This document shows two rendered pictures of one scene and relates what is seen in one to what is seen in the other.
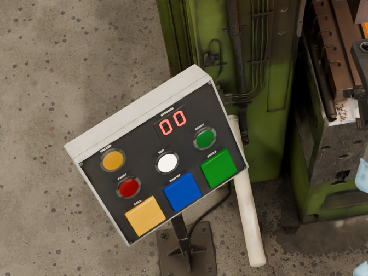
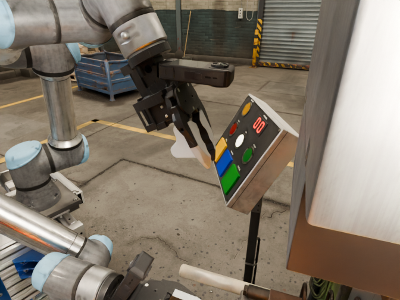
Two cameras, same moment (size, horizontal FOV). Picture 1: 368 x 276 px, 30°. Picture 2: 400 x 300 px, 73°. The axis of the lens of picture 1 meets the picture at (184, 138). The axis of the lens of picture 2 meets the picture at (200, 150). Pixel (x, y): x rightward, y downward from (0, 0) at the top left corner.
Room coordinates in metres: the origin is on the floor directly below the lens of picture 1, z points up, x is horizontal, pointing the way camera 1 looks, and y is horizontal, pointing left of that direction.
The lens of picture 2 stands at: (0.68, -0.76, 1.47)
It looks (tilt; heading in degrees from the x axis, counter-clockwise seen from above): 27 degrees down; 107
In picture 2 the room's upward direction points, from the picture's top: straight up
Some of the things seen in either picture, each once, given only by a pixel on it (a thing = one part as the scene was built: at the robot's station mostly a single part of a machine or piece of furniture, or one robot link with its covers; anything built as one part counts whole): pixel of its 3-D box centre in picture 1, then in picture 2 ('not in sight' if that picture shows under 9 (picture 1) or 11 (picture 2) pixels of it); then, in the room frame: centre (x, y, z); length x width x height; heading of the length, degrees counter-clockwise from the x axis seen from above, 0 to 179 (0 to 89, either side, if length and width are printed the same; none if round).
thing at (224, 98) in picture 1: (219, 98); not in sight; (0.84, -0.12, 0.80); 0.06 x 0.03 x 0.14; 88
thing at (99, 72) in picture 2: not in sight; (108, 73); (-2.64, 3.91, 0.36); 1.20 x 0.80 x 0.72; 158
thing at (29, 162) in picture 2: not in sight; (29, 162); (-0.16, -0.13, 0.98); 0.13 x 0.12 x 0.14; 58
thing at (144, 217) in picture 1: (144, 215); (220, 150); (0.49, 0.12, 1.01); 0.07 x 0.05 x 0.07; 113
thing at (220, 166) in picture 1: (217, 167); (231, 179); (0.57, -0.06, 1.01); 0.07 x 0.05 x 0.07; 113
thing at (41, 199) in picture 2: not in sight; (36, 190); (-0.16, -0.14, 0.87); 0.15 x 0.15 x 0.10
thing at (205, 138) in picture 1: (205, 138); (247, 155); (0.61, -0.05, 1.09); 0.05 x 0.03 x 0.04; 88
